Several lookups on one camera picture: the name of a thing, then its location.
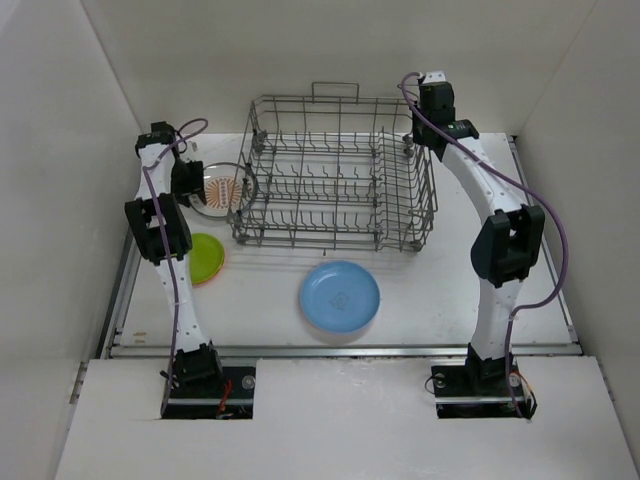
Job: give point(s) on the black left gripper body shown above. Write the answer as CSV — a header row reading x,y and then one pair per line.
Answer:
x,y
185,177

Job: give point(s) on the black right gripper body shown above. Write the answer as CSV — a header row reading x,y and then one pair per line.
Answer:
x,y
419,125

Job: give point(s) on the patterned white plate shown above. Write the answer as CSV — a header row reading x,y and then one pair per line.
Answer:
x,y
229,188

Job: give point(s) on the green plate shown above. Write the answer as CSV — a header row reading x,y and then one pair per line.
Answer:
x,y
206,258

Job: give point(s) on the grey wire dish rack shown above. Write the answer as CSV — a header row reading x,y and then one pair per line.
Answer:
x,y
332,170

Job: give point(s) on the blue plate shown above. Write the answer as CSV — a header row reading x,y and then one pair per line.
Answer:
x,y
339,297

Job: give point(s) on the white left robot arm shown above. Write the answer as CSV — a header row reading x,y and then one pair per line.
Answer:
x,y
168,183

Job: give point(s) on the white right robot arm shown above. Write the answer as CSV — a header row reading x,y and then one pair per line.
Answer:
x,y
507,245

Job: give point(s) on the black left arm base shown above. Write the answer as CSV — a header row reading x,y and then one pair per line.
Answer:
x,y
228,398

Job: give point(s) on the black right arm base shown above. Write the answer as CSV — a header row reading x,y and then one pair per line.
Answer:
x,y
459,395

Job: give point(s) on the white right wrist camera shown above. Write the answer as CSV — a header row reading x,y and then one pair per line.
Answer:
x,y
433,77

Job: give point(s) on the front aluminium rail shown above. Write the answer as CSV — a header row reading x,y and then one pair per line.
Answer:
x,y
385,351

